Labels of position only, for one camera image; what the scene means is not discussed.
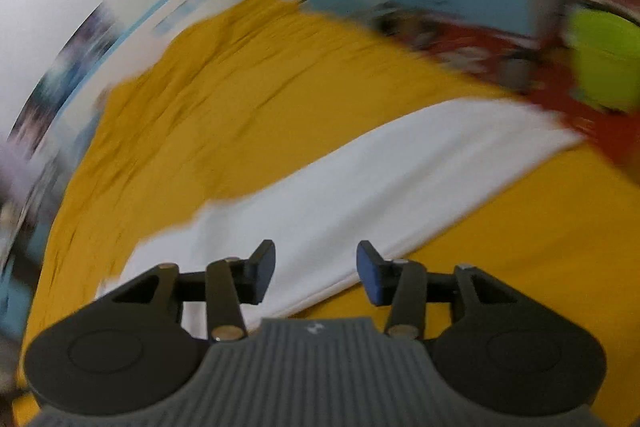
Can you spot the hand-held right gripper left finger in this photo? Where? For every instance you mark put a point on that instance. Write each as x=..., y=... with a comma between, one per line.
x=265, y=267

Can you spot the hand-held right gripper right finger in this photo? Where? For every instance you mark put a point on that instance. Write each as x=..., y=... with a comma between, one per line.
x=367, y=272

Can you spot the white garment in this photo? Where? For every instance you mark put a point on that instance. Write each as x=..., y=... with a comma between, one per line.
x=350, y=197

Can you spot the yellow bed sheet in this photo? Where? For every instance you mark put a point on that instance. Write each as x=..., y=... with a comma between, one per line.
x=225, y=107

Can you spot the red printed cloth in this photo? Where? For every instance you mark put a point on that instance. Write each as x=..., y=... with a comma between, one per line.
x=550, y=92

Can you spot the white headboard with blue trim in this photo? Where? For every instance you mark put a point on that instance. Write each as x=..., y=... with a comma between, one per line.
x=185, y=2

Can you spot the lime green object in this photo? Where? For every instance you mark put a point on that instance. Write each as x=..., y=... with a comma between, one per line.
x=605, y=52

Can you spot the wall poster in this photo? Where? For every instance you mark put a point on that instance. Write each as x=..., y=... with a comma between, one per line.
x=65, y=72

